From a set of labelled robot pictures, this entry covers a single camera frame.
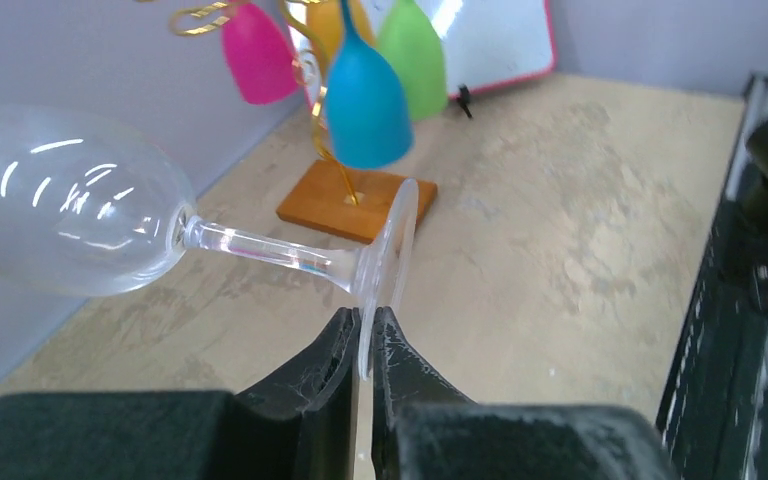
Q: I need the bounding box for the pink plastic wine glass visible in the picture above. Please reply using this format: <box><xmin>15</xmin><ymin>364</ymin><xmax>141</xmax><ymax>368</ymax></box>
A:
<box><xmin>220</xmin><ymin>1</ymin><xmax>299</xmax><ymax>105</ymax></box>

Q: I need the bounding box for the green plastic wine glass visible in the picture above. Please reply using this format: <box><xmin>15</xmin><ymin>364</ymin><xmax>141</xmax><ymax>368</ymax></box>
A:
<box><xmin>377</xmin><ymin>0</ymin><xmax>448</xmax><ymax>121</ymax></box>

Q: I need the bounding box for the clear wine glass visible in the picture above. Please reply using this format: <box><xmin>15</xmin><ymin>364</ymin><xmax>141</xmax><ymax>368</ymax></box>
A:
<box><xmin>0</xmin><ymin>104</ymin><xmax>419</xmax><ymax>379</ymax></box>

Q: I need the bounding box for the pink framed whiteboard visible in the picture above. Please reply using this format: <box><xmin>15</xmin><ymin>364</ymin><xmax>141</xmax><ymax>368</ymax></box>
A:
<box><xmin>286</xmin><ymin>1</ymin><xmax>555</xmax><ymax>110</ymax></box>

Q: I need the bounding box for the orange plastic wine glass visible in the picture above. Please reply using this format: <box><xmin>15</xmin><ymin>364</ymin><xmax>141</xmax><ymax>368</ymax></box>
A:
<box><xmin>305</xmin><ymin>0</ymin><xmax>376</xmax><ymax>61</ymax></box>

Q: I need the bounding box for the blue plastic wine glass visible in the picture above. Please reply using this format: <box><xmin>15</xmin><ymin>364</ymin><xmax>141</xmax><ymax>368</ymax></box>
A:
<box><xmin>324</xmin><ymin>0</ymin><xmax>414</xmax><ymax>170</ymax></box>

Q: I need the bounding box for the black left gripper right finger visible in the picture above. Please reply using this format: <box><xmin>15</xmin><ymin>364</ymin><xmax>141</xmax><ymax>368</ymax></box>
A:
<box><xmin>370</xmin><ymin>307</ymin><xmax>678</xmax><ymax>479</ymax></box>

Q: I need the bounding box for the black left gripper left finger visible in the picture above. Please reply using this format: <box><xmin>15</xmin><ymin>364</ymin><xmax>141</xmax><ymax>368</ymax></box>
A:
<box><xmin>0</xmin><ymin>308</ymin><xmax>360</xmax><ymax>479</ymax></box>

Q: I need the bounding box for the gold wire glass rack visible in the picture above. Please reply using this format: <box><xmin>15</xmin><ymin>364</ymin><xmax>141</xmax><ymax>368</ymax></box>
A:
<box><xmin>168</xmin><ymin>1</ymin><xmax>405</xmax><ymax>244</ymax></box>

